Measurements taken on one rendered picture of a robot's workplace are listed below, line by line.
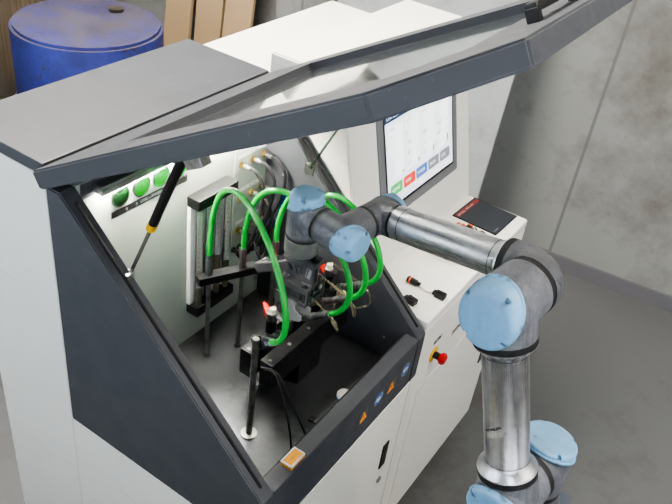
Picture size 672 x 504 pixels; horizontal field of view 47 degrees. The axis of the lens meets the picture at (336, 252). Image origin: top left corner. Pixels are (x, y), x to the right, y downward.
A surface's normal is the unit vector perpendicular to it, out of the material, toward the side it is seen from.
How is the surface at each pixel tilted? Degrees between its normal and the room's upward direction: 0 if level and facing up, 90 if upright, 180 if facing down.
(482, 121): 81
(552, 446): 8
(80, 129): 0
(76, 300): 90
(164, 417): 90
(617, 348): 0
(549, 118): 90
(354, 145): 76
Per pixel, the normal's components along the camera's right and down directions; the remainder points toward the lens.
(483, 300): -0.69, 0.25
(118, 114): 0.11, -0.81
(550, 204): -0.47, 0.47
